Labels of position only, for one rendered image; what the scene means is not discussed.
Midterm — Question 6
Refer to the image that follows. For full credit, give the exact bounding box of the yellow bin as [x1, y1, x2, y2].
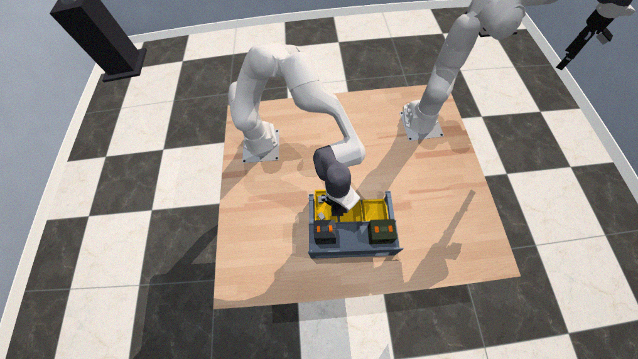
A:
[340, 200, 363, 222]
[362, 199, 388, 221]
[315, 190, 337, 222]

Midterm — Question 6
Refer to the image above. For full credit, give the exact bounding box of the dark green case with orange latches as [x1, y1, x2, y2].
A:
[367, 219, 397, 244]

